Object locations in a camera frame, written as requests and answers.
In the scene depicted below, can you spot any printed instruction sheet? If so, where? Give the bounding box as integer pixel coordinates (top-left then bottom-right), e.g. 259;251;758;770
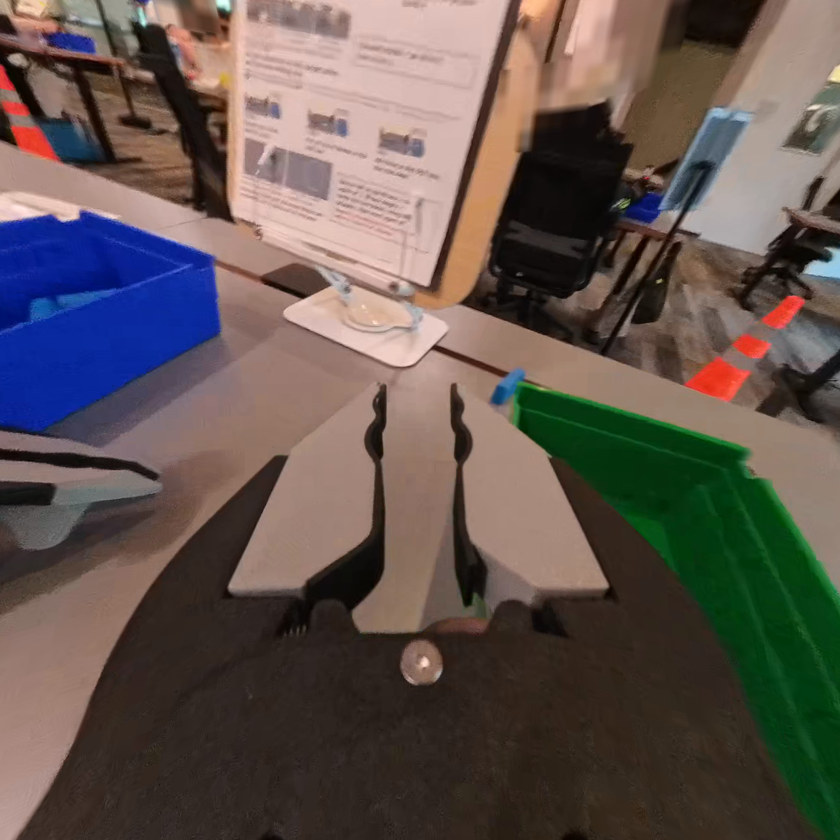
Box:
230;0;516;290

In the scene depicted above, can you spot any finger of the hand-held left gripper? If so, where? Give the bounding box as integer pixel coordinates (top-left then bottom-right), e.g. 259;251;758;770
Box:
0;459;164;552
0;430;161;478

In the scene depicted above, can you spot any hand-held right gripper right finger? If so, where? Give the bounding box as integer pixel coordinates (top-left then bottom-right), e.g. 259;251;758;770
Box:
449;382;611;610

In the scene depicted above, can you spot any blue plastic bin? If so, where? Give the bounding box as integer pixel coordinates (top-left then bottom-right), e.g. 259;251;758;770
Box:
0;210;222;433

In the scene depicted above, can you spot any framed wall picture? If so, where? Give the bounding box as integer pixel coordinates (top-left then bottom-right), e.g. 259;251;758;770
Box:
783;84;840;156

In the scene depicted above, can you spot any white document stand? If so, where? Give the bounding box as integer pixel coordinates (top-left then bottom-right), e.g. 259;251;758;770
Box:
252;223;450;368

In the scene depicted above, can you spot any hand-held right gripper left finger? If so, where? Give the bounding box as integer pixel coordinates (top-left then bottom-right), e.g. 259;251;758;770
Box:
227;382;389;613

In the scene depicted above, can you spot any green plastic bin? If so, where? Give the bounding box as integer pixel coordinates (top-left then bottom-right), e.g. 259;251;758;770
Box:
511;382;840;837

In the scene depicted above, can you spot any orange traffic cone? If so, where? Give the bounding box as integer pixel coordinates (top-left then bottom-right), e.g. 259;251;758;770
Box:
0;66;60;161
684;295;807;401

